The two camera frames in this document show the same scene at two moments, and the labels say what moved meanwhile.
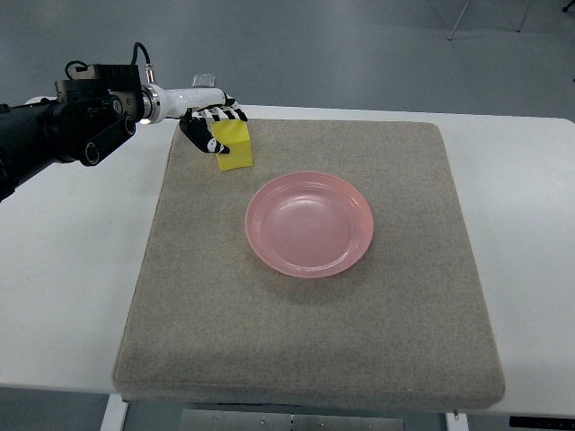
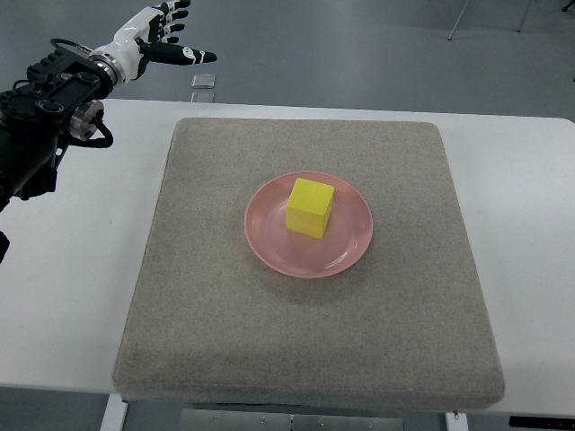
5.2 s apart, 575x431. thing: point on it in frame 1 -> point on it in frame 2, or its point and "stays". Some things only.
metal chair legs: (570, 4) stays
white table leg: (115, 415) stays
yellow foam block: (234, 135) -> (308, 207)
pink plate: (310, 224) stays
